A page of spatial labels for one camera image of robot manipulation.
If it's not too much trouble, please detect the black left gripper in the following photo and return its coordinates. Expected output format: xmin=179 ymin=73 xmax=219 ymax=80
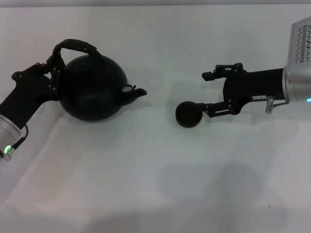
xmin=0 ymin=45 xmax=65 ymax=127

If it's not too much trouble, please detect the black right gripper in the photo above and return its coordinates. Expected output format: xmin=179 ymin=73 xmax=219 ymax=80
xmin=198 ymin=63 xmax=285 ymax=119

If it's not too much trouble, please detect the small dark teacup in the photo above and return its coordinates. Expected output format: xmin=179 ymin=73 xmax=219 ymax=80
xmin=175 ymin=100 xmax=202 ymax=128

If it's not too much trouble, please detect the black round teapot with handle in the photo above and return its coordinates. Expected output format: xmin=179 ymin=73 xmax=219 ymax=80
xmin=57 ymin=38 xmax=148 ymax=122

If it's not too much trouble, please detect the silver vented wrist housing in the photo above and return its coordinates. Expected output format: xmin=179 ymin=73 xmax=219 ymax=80
xmin=290 ymin=20 xmax=311 ymax=67

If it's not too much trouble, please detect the right gripper cable with plug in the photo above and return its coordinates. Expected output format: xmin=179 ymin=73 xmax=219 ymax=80
xmin=264 ymin=96 xmax=290 ymax=114

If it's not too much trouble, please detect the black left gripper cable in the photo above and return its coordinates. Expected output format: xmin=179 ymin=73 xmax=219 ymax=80
xmin=11 ymin=124 xmax=30 ymax=150

